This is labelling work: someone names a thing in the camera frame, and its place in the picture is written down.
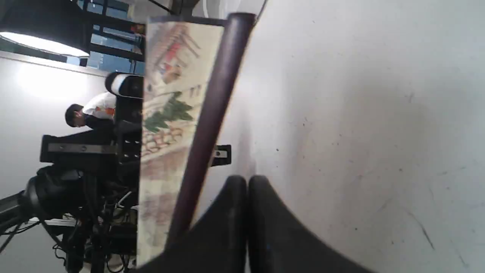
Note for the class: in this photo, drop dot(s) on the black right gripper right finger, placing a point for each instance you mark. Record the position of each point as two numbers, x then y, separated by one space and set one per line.
279 243

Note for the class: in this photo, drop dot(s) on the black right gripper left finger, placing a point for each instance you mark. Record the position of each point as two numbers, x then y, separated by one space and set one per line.
216 243

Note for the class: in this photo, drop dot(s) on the painted paper folding fan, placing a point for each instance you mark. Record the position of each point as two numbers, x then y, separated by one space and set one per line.
192 66

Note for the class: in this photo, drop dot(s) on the black overhead lamp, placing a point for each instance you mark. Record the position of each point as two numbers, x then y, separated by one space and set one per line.
54 26

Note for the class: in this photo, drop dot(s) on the black equipment rig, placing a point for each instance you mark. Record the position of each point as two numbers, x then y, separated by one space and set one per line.
88 198

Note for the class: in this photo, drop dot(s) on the person in white shirt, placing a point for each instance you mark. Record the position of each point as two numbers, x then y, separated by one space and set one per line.
97 113

